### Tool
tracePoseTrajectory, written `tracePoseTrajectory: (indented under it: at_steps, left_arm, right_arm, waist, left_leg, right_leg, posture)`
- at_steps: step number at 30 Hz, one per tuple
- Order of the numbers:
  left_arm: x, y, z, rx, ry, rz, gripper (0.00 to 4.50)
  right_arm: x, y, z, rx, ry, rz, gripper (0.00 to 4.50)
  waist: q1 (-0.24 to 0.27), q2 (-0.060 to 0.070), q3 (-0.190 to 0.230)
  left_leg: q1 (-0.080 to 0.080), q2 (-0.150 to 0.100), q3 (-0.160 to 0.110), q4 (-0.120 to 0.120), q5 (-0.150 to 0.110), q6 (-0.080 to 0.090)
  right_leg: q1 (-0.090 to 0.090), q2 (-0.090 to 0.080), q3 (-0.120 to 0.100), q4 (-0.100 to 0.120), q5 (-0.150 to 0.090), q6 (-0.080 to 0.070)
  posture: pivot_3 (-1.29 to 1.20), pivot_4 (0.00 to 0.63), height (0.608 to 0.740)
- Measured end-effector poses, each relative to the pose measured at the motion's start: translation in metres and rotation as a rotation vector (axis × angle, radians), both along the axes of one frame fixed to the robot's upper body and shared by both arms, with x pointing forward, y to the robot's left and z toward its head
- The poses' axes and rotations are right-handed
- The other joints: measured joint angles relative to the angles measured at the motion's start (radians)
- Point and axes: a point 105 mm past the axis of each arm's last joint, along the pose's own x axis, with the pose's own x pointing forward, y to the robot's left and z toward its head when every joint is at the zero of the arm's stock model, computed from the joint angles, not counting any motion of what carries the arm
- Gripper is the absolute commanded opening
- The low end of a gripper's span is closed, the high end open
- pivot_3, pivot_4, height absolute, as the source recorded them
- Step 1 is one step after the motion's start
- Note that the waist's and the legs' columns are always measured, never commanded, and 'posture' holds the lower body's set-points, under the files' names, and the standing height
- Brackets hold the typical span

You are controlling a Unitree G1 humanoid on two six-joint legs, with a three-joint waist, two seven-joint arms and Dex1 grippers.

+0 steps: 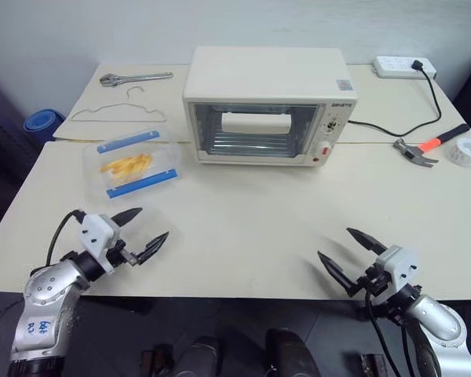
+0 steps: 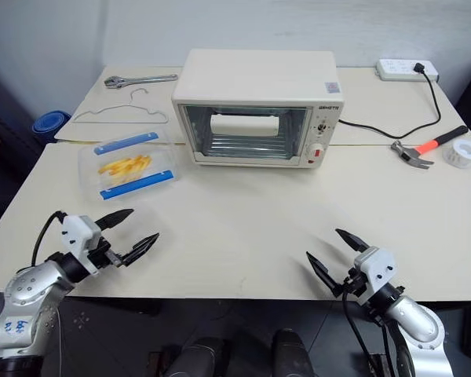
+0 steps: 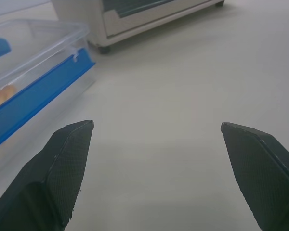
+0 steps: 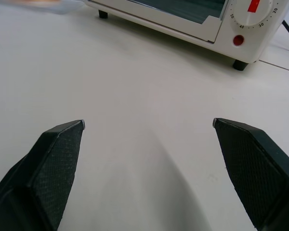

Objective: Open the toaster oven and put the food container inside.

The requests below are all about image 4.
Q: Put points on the white oven door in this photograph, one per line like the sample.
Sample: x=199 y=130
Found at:
x=173 y=21

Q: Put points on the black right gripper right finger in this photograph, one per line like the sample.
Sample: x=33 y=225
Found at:
x=253 y=168

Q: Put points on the white timer knob red mark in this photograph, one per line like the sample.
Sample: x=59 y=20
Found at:
x=253 y=10

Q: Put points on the white toaster oven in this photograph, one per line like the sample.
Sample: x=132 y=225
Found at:
x=238 y=48

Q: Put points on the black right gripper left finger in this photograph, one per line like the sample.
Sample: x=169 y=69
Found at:
x=48 y=168

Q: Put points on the clear plastic item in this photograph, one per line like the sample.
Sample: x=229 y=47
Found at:
x=60 y=6

